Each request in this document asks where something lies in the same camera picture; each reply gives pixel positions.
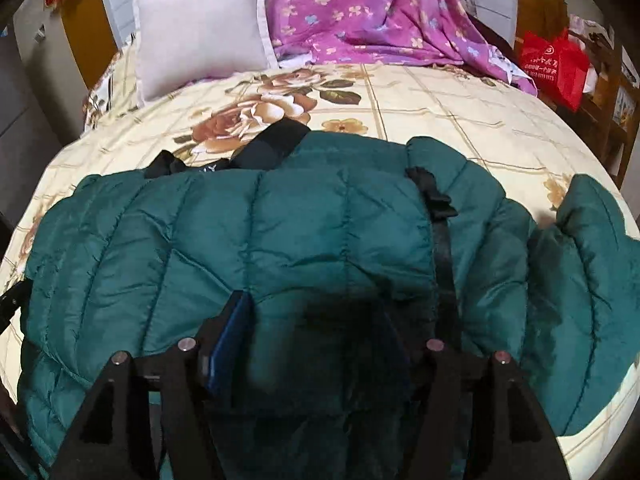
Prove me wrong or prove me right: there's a dark green puffer jacket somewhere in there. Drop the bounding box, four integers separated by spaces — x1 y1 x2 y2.
11 119 639 479

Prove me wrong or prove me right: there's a grey wardrobe cabinet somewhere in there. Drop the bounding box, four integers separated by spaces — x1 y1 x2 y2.
0 0 87 229

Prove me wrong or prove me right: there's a cream floral bed sheet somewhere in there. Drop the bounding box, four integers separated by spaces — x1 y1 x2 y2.
1 47 639 479

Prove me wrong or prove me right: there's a brown wooden door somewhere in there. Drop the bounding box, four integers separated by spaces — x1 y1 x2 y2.
44 0 117 89

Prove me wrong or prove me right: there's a wooden shelf rack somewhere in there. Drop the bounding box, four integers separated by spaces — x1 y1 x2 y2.
568 14 639 188

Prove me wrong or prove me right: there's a white square pillow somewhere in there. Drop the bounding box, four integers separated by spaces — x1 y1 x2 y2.
132 0 278 104

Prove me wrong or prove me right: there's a red plastic bag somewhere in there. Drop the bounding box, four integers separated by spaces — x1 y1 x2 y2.
518 29 590 112

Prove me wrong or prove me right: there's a purple floral blanket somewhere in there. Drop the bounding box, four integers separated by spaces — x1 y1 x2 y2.
266 0 536 94

